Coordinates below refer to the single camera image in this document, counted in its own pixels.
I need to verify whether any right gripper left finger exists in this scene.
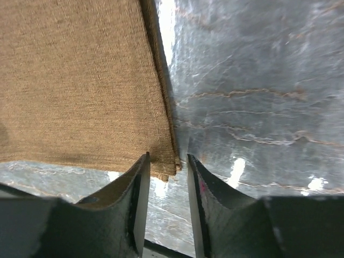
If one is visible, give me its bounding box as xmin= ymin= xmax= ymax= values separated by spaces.
xmin=1 ymin=154 xmax=151 ymax=257

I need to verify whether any brown cloth napkin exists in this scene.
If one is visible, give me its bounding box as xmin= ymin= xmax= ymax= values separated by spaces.
xmin=1 ymin=1 xmax=180 ymax=181

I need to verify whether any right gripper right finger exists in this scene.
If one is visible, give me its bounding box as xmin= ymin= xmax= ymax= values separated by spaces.
xmin=187 ymin=155 xmax=343 ymax=257

